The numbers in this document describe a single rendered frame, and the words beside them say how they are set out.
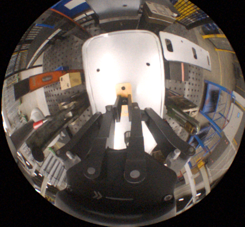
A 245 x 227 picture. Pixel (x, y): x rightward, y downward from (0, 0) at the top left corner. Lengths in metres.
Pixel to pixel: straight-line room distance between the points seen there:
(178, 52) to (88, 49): 0.26
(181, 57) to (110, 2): 0.25
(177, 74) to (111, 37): 0.23
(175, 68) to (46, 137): 0.38
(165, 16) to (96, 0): 0.17
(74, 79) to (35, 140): 0.17
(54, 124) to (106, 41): 0.24
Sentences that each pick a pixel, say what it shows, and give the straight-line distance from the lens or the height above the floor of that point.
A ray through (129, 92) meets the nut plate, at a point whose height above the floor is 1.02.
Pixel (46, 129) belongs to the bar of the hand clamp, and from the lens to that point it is 0.19.
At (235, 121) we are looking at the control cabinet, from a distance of 7.92.
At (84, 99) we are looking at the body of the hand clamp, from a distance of 0.28.
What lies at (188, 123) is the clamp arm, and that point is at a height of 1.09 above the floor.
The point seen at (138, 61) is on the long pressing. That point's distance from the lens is 0.21.
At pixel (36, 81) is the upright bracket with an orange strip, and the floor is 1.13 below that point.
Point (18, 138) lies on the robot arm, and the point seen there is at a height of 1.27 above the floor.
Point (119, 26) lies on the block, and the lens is 0.31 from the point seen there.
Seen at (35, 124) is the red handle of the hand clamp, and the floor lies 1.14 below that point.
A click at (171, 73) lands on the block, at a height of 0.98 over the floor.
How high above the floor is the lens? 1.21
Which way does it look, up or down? 68 degrees down
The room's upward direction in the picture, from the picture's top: 176 degrees counter-clockwise
